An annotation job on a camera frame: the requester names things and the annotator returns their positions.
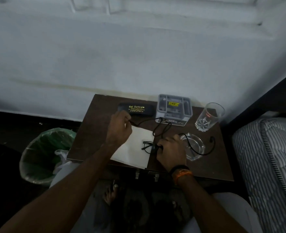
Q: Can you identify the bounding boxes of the person's right forearm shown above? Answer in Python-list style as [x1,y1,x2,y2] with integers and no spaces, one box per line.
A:
[174,172,248,233]

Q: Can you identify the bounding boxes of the green lined waste bin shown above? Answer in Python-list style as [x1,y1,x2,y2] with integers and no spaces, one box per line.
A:
[19,128,77,186]

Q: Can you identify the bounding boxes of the clear drinking glass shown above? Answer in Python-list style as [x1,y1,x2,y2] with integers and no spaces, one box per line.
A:
[194,102,225,132]

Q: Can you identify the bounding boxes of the black wristband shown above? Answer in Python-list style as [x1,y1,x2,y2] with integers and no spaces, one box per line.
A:
[169,165,190,176]

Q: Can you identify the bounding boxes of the grey striped quilted mattress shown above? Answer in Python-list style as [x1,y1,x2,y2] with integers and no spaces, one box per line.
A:
[231,116,286,233]

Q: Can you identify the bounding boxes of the black bed frame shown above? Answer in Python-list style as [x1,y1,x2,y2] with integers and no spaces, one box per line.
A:
[222,68,286,134]

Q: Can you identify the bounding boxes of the grey plastic organizer box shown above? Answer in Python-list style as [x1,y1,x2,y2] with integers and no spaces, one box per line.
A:
[155,94,193,127]

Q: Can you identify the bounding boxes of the black glasses case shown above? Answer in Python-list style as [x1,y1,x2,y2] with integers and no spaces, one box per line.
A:
[118,102,156,117]

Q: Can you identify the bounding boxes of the clear glass ashtray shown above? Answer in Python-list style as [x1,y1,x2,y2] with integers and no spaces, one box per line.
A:
[179,133,206,161]

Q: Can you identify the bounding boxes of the person's right hand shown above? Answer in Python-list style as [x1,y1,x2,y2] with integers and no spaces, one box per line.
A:
[156,134,188,172]

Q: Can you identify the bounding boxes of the person's left hand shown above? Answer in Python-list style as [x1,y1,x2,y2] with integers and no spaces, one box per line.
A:
[106,110,133,147]

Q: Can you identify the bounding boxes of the person's left forearm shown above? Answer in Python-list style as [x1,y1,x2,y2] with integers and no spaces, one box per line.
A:
[0,143,120,233]

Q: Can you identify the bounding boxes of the white paper napkin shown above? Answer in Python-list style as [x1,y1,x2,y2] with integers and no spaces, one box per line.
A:
[110,125,155,169]

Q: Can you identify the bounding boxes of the person's left foot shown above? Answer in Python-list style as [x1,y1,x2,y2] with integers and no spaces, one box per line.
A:
[103,183,119,206]

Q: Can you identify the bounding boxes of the person's foot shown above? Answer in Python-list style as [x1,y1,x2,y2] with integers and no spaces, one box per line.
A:
[171,200,180,216]
[103,183,119,206]

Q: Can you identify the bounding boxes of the black eyeglasses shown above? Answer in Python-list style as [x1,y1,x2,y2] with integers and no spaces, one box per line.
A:
[141,140,163,153]

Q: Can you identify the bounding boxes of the black cable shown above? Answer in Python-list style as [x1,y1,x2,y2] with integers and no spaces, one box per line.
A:
[128,116,216,156]

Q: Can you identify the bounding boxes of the person's right foot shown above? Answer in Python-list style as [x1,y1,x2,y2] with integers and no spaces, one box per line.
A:
[171,200,180,216]

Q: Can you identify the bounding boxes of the orange thread bracelet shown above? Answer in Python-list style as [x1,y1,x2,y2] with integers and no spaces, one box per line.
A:
[172,169,194,185]

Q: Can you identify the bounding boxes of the pink-white wrapper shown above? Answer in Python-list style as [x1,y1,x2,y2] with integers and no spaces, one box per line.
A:
[52,149,72,175]

